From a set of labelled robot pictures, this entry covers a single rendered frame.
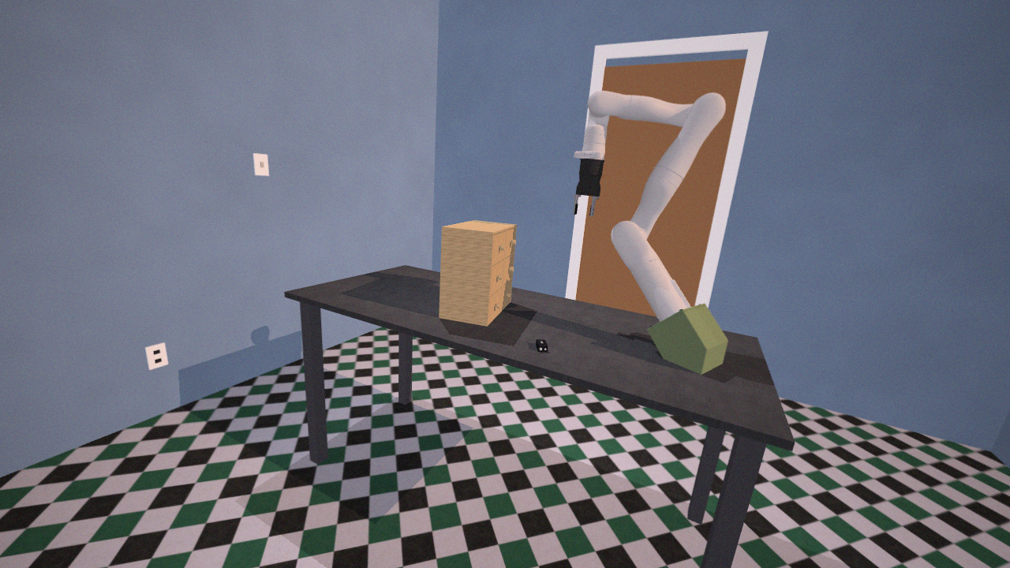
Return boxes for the light wooden chest of drawers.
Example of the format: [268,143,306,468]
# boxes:
[439,220,517,327]

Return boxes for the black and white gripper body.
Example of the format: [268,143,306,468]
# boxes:
[574,143,605,196]

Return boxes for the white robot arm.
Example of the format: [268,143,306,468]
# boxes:
[584,91,726,321]

